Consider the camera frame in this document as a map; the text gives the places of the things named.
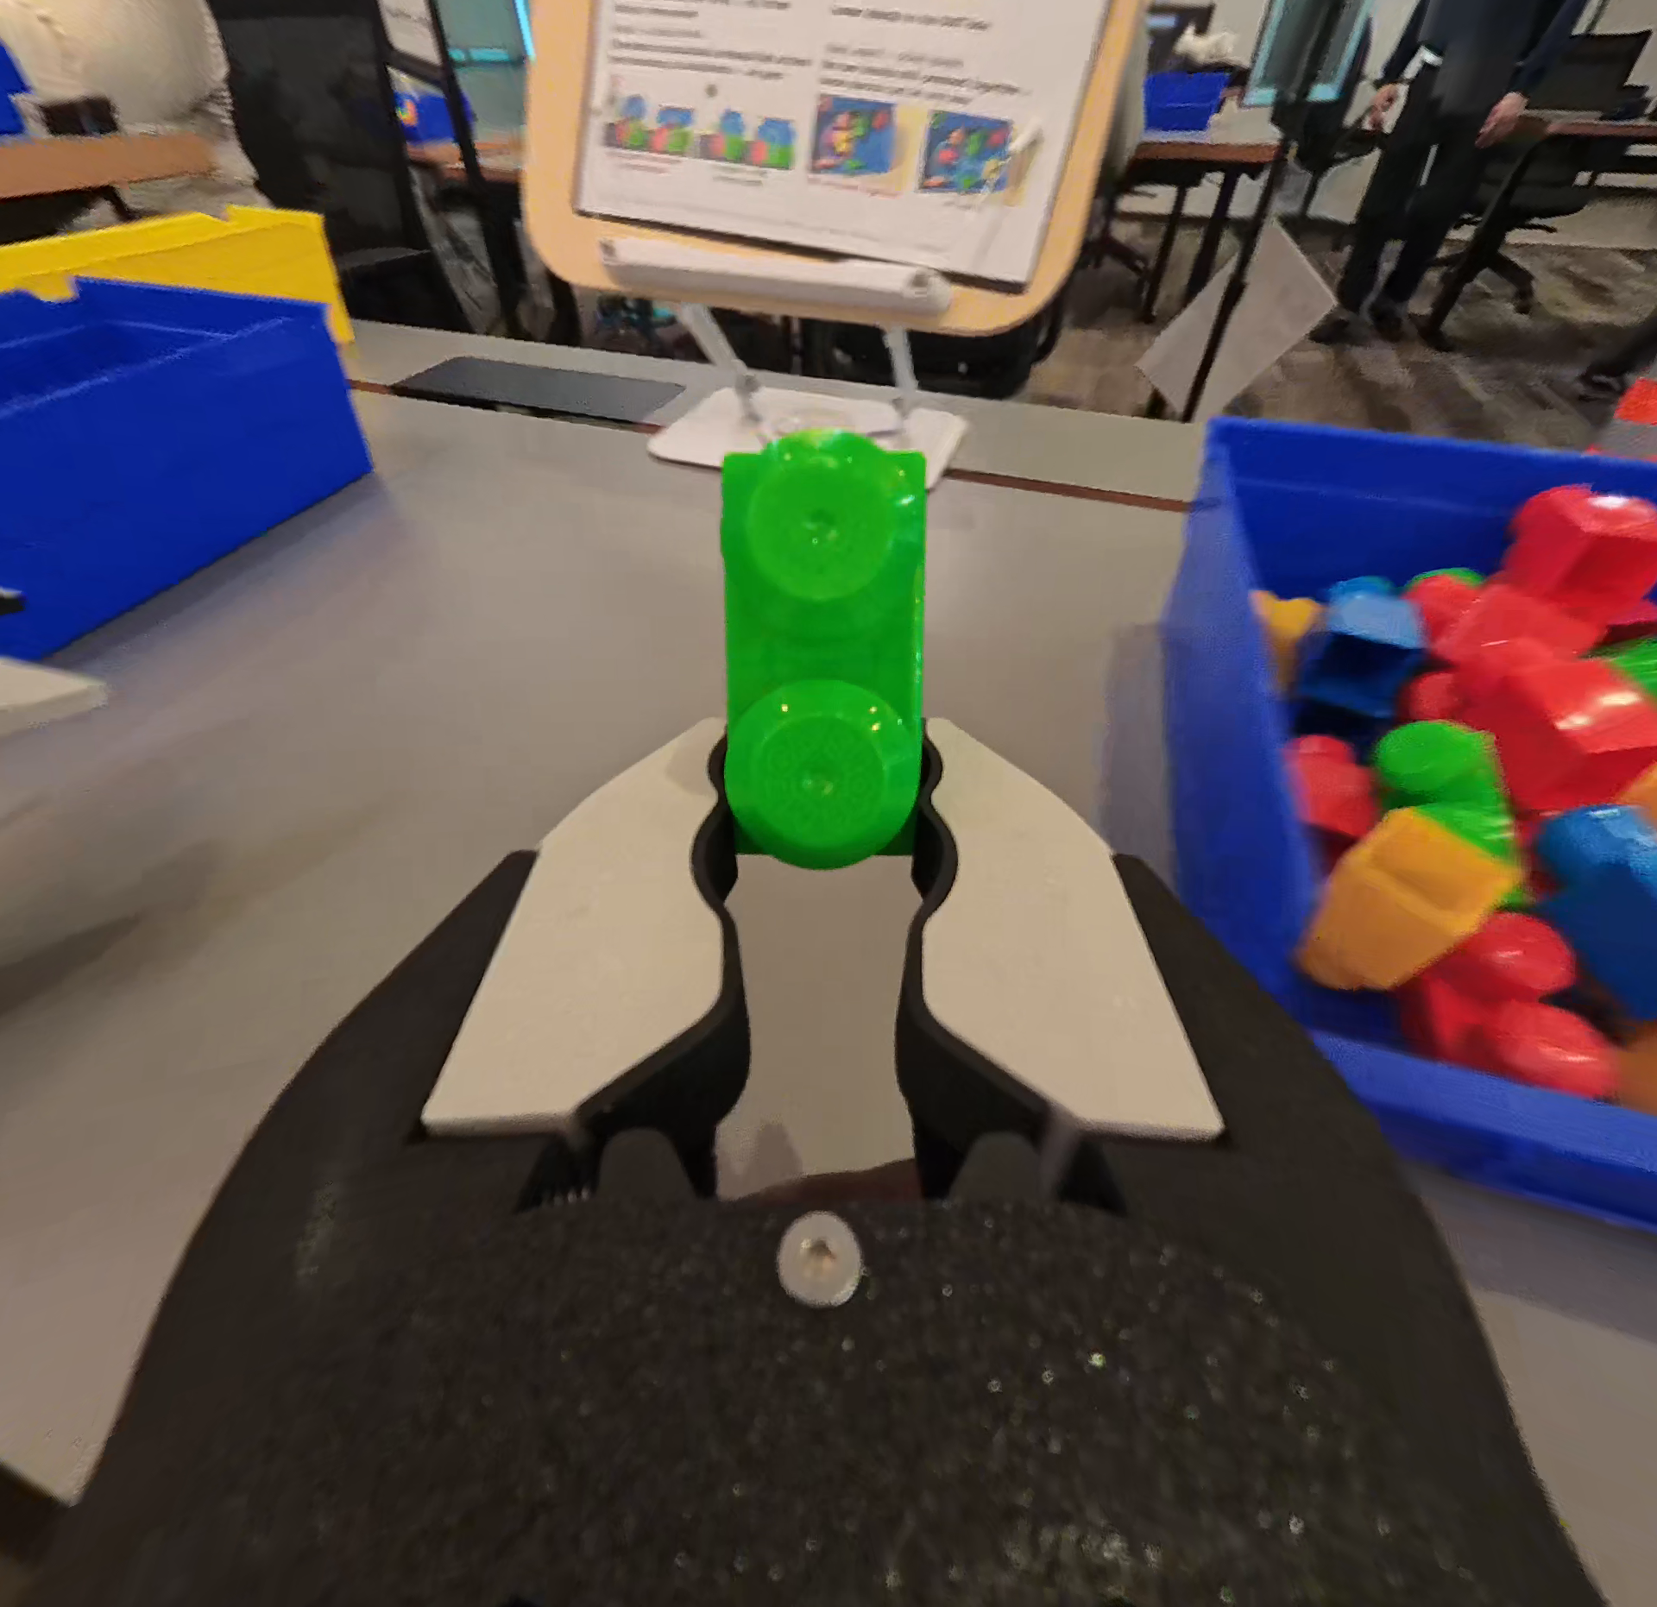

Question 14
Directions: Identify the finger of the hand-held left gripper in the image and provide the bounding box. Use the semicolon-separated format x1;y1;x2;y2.
0;653;110;738

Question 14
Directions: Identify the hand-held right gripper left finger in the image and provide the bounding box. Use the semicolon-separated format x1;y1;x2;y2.
423;721;752;1142

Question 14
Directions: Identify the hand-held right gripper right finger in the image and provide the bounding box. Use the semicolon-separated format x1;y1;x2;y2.
899;721;1226;1142

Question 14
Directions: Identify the blue plastic bin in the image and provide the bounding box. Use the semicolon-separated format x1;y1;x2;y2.
0;275;379;663
1161;420;1657;1233

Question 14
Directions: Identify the green double toy block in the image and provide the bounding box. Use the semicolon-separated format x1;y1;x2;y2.
721;435;936;868

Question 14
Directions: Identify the pile of colourful toy blocks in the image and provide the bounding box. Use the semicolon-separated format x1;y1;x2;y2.
1251;479;1657;1109

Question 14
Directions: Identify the yellow plastic bin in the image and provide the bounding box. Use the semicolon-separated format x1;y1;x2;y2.
0;203;353;345

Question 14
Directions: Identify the wooden shelf board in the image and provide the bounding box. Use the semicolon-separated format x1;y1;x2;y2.
0;132;222;203

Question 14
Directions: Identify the white document stand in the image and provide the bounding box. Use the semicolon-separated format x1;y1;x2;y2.
604;237;965;491

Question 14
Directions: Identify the black inset table panel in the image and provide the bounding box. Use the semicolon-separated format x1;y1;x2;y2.
397;355;690;427

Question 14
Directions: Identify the black office chair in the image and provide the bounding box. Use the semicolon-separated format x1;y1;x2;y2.
193;0;478;331
1438;32;1657;340

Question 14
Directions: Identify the white folded sign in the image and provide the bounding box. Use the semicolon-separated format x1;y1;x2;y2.
1136;223;1345;426

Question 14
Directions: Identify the wooden clipboard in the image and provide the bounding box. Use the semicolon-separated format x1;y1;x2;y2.
520;0;1154;340

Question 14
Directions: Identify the printed instruction sheet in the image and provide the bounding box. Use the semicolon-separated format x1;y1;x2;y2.
575;0;1126;288

